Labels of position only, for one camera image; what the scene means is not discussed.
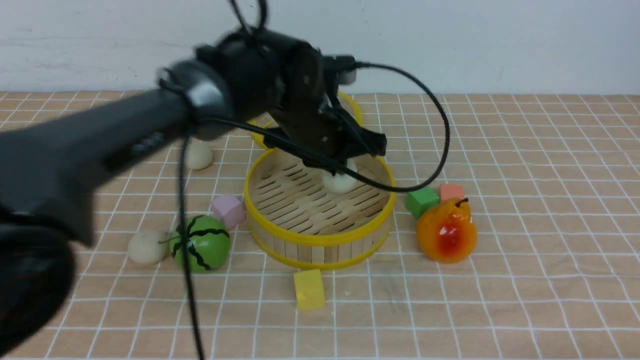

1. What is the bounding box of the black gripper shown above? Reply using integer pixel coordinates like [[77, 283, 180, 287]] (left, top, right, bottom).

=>
[[195, 27, 387, 166]]

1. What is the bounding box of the white bun placed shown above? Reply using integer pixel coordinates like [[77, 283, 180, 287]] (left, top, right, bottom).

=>
[[184, 141, 214, 171], [320, 170, 358, 195], [127, 230, 169, 265]]

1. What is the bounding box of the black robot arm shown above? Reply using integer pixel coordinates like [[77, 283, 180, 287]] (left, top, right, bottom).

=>
[[0, 28, 387, 355]]

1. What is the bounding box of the woven bamboo steamer lid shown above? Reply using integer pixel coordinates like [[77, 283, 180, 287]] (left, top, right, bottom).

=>
[[249, 91, 364, 150]]

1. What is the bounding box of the bamboo steamer tray yellow rim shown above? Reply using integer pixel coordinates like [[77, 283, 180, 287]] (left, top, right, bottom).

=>
[[243, 149, 396, 271]]

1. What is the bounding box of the green cube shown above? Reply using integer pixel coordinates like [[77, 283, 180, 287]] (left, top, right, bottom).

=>
[[404, 186, 441, 220]]

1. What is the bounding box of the salmon pink cube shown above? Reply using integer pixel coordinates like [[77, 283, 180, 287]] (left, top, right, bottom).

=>
[[439, 183, 466, 203]]

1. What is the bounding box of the yellow cube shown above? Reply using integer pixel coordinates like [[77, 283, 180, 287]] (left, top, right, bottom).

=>
[[294, 269, 326, 312]]

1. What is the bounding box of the green toy watermelon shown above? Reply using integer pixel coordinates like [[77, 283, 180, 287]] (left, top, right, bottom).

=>
[[157, 214, 231, 274]]

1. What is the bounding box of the orange toy pear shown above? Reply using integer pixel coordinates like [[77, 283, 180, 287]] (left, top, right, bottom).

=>
[[416, 198, 478, 264]]

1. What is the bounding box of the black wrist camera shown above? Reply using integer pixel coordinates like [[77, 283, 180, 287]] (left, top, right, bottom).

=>
[[323, 54, 357, 85]]

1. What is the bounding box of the black cable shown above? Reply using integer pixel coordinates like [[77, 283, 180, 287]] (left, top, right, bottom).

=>
[[177, 0, 451, 360]]

